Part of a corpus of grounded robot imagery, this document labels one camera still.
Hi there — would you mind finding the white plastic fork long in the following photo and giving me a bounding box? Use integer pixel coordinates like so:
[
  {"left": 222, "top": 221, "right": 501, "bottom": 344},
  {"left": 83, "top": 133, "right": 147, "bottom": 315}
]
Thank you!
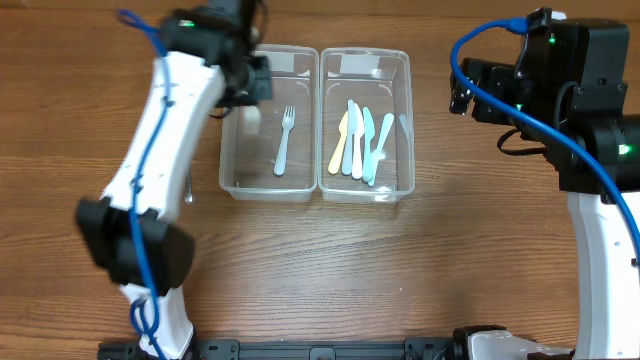
[{"left": 241, "top": 106, "right": 261, "bottom": 136}]

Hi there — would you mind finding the white plastic fork short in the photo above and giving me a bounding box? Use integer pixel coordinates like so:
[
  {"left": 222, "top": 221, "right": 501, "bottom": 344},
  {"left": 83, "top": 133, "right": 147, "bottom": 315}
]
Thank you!
[{"left": 274, "top": 106, "right": 295, "bottom": 176}]

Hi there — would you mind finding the mint green plastic knife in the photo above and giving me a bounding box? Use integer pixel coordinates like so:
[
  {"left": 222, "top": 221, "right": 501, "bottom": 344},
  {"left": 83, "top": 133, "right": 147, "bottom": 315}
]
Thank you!
[{"left": 362, "top": 107, "right": 375, "bottom": 183}]

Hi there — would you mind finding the light blue plastic knife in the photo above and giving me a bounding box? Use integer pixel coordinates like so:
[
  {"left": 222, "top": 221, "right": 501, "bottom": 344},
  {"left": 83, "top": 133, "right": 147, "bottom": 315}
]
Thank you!
[{"left": 368, "top": 113, "right": 395, "bottom": 187}]

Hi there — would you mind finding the yellow plastic knife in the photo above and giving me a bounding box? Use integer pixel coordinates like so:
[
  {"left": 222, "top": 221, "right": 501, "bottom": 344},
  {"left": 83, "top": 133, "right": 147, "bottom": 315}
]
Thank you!
[{"left": 327, "top": 112, "right": 348, "bottom": 175}]

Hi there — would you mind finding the pale blue plastic knife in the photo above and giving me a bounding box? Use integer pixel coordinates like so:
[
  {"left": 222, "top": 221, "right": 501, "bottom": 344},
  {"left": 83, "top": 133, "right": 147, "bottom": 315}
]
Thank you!
[{"left": 341, "top": 100, "right": 358, "bottom": 176}]

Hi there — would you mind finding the small silver metal fork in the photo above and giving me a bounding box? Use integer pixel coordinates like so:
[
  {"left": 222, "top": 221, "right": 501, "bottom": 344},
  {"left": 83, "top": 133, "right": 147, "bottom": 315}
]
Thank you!
[{"left": 185, "top": 170, "right": 193, "bottom": 203}]

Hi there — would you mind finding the white plastic knife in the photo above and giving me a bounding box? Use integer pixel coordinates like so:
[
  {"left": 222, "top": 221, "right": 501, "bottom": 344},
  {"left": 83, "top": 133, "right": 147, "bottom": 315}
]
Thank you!
[{"left": 352, "top": 103, "right": 365, "bottom": 180}]

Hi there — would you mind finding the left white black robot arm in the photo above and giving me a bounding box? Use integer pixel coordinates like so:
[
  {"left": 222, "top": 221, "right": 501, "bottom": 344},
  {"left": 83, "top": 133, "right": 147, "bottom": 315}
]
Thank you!
[{"left": 75, "top": 0, "right": 272, "bottom": 359}]

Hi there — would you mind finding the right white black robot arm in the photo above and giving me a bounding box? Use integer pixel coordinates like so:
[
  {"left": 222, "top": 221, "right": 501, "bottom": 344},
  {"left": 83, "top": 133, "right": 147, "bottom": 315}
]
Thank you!
[{"left": 449, "top": 8, "right": 639, "bottom": 359}]

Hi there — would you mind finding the left clear plastic container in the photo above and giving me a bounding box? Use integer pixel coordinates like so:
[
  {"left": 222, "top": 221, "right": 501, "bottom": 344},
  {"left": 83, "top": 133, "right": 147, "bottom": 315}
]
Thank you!
[{"left": 219, "top": 44, "right": 319, "bottom": 202}]

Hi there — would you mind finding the clear plastic container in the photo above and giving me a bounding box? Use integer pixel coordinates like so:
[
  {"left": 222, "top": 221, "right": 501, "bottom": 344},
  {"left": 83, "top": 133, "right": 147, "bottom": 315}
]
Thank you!
[
  {"left": 219, "top": 44, "right": 319, "bottom": 202},
  {"left": 317, "top": 47, "right": 415, "bottom": 203}
]

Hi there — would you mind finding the right clear plastic container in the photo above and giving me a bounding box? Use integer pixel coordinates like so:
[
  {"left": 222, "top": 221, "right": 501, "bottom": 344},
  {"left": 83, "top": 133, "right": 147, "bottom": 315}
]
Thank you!
[{"left": 317, "top": 47, "right": 415, "bottom": 203}]

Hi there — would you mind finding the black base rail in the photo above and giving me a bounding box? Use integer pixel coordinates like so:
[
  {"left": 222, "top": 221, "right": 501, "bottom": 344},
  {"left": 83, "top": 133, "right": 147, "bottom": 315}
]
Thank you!
[{"left": 97, "top": 327, "right": 576, "bottom": 360}]

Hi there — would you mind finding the left blue cable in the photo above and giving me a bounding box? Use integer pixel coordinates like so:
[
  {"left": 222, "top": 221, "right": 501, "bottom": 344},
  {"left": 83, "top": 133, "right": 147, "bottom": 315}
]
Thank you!
[{"left": 117, "top": 8, "right": 174, "bottom": 360}]

